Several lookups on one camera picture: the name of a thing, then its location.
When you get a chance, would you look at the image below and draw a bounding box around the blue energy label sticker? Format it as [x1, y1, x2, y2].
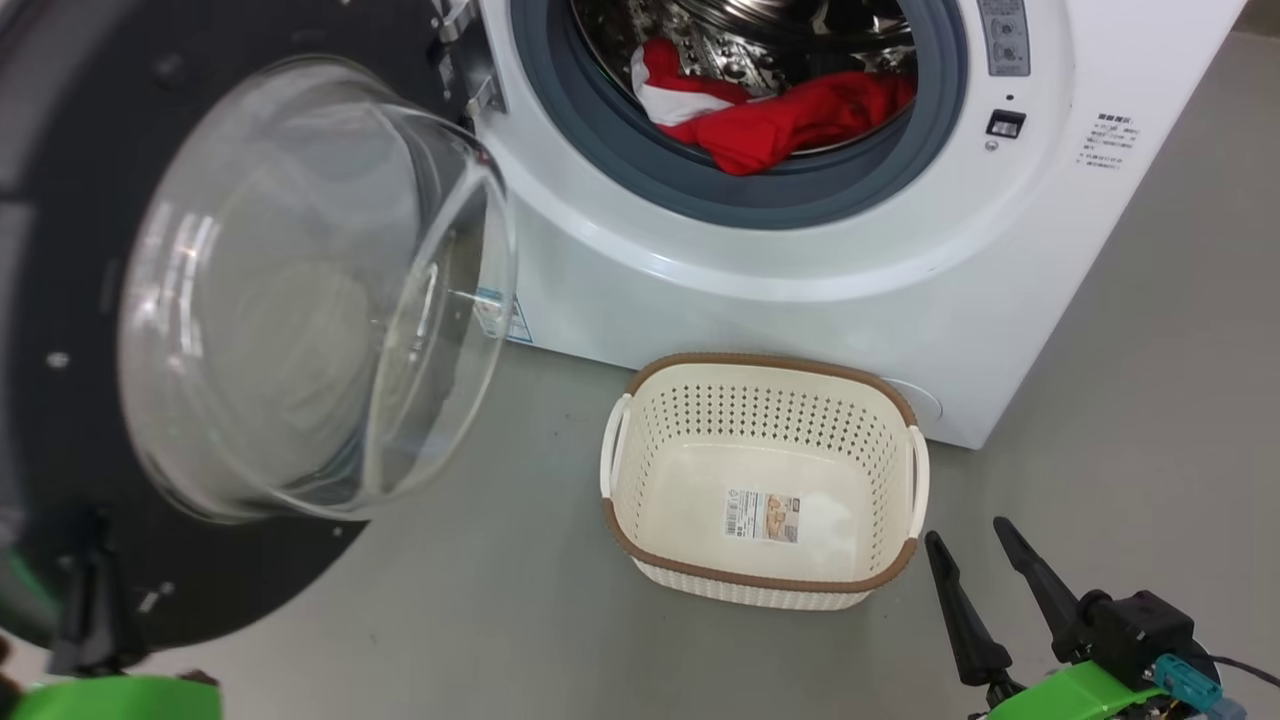
[475, 288, 531, 344]

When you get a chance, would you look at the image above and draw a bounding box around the steel washing machine drum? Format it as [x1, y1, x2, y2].
[570, 0, 916, 157]

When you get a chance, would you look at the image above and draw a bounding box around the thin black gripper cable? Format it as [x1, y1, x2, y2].
[1212, 655, 1280, 691]

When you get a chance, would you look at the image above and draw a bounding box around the red and white clothing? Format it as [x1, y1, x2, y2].
[630, 38, 917, 177]

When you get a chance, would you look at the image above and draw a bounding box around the paper product label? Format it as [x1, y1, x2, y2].
[725, 489, 801, 544]

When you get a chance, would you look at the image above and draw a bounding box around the teal cable connector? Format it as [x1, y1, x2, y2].
[1155, 655, 1226, 712]

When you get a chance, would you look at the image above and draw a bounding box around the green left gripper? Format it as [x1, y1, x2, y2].
[5, 540, 223, 720]

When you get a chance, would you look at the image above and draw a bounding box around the round white filter cover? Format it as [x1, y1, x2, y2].
[880, 377, 944, 427]

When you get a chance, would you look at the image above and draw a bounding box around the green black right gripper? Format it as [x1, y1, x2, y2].
[924, 517, 1222, 720]

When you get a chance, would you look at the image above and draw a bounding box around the cream laundry basket brown rim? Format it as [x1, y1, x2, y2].
[600, 352, 931, 612]

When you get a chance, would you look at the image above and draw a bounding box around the white front-load washing machine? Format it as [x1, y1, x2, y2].
[430, 0, 1251, 451]

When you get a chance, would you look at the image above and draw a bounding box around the metal door hinge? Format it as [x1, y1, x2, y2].
[430, 0, 506, 131]

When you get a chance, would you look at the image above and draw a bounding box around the grey warning sticker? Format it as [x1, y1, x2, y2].
[978, 0, 1032, 78]

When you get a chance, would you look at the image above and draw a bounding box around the round black glass washer door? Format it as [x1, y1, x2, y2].
[0, 0, 518, 681]

